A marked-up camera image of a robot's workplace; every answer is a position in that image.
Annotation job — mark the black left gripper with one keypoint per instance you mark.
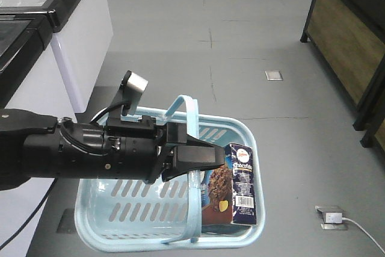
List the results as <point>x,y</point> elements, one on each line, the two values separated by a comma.
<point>146,150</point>

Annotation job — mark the light blue plastic basket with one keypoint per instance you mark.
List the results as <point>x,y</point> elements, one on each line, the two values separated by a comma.
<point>117,216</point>

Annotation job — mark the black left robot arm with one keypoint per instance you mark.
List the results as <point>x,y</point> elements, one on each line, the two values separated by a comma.
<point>43,146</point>

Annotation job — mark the far metal floor plate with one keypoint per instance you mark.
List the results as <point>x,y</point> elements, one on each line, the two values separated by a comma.
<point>273,75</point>

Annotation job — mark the metal floor plate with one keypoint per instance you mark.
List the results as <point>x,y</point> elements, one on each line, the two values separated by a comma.
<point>67,222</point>
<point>273,75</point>

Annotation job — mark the left metal floor plate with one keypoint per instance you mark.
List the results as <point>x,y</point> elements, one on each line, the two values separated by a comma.
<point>67,222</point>

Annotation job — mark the open floor socket box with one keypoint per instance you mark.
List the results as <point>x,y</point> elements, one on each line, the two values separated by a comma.
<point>320,209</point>

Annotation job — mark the white power adapter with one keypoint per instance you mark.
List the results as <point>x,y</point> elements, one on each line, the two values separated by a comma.
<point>333,217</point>

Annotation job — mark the far white chest freezer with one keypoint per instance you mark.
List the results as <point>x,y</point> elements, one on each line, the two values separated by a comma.
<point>82,32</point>

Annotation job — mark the white chest freezer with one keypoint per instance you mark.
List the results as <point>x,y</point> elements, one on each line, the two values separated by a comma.
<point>82,32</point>
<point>30,80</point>

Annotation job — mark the near white chest freezer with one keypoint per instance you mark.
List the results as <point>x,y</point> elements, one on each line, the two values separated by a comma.
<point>30,80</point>

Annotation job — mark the near wooden display stand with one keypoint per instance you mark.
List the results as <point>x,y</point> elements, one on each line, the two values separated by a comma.
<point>374,136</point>

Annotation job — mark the wooden display stand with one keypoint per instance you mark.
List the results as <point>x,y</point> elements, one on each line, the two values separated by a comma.
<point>374,136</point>
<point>349,34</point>

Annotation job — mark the far wooden display stand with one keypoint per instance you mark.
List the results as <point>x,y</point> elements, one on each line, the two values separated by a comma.
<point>349,34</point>

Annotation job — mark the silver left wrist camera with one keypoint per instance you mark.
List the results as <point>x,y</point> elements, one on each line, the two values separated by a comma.
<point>132,87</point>

